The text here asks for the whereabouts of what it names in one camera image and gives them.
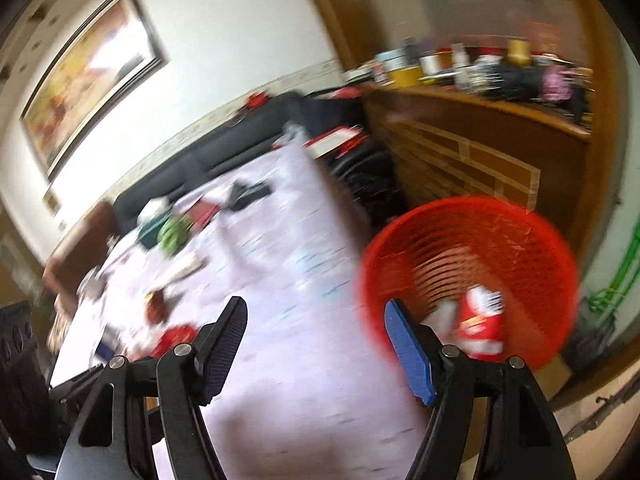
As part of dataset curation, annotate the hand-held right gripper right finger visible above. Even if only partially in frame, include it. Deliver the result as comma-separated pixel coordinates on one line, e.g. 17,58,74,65
384,298,576,480

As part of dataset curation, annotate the red foil packet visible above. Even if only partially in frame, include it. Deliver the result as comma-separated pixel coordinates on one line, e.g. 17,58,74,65
152,325,198,356

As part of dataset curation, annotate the green cloth ball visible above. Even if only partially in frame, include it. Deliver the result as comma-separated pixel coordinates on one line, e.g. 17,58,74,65
157,215,193,256

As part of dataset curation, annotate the brown chair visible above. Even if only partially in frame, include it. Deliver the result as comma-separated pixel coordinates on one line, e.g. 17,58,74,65
42,202,117,311

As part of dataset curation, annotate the dark green tissue box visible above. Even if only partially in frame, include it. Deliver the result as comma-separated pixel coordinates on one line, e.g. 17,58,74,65
137,225,163,250

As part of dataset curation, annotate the red plastic mesh basket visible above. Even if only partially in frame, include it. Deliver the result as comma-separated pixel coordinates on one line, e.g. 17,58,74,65
354,196,581,372

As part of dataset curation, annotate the red and white snack wrapper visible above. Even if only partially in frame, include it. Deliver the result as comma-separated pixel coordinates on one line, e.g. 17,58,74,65
452,285,506,361

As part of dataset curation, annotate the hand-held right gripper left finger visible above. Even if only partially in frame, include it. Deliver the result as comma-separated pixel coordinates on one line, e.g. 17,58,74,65
55,296,249,480

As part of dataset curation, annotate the sideboard clutter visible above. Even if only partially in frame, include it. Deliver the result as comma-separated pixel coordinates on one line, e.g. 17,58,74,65
345,35,596,126

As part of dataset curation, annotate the black flat case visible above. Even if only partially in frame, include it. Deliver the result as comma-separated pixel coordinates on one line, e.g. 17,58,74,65
226,180,273,211

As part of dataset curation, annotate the green pipe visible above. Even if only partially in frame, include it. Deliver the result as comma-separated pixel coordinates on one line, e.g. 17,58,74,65
590,210,640,313

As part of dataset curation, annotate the small red packet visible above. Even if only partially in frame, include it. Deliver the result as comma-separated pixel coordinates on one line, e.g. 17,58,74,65
187,200,221,226

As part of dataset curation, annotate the dark object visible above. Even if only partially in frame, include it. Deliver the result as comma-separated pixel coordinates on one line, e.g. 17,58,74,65
0,300,53,466

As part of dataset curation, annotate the floral purple tablecloth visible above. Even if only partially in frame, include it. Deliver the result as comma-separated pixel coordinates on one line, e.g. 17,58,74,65
50,142,441,480

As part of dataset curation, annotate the wooden sideboard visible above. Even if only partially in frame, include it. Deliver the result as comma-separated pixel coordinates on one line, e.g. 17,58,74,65
362,80,596,261

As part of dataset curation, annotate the red and white flat box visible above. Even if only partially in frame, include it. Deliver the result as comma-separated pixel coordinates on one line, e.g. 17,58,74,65
302,127,363,160

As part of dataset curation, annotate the black sofa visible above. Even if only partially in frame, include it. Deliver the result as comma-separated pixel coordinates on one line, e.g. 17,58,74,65
112,91,371,236

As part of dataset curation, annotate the framed painting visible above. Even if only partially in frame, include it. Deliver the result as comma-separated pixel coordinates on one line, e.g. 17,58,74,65
20,0,167,181

